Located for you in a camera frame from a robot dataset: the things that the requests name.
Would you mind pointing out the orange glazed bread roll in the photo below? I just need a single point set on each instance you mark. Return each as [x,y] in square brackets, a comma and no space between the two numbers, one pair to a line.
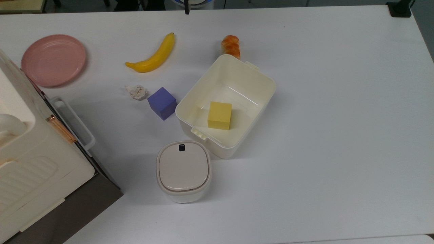
[231,45]

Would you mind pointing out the black clamp mount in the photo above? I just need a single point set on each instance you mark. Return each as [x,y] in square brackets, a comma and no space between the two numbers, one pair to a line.
[400,9]

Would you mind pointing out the pink round plate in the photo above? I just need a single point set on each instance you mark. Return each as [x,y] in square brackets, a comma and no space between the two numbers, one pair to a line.
[52,61]

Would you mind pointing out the yellowish side table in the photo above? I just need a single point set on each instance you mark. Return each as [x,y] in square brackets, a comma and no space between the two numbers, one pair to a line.
[22,5]

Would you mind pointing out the cream plastic box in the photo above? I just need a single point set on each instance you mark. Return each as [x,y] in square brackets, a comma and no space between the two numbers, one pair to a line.
[237,78]

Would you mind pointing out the crumpled white paper ball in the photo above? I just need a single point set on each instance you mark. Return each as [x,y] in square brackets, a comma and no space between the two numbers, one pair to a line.
[137,92]

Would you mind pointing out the cream toy oven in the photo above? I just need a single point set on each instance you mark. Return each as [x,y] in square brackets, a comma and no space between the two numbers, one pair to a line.
[34,162]

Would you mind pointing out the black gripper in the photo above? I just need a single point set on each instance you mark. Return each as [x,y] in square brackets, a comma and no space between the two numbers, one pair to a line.
[186,4]

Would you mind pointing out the yellow cube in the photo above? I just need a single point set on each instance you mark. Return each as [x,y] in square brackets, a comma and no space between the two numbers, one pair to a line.
[219,115]

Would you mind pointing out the small cream lidded bin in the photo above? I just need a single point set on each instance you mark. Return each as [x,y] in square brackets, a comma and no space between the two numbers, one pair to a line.
[183,169]

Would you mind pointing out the yellow banana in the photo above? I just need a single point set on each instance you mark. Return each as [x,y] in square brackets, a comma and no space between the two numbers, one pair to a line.
[152,61]

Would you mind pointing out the purple cube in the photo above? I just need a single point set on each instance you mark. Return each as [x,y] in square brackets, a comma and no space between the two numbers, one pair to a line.
[162,101]

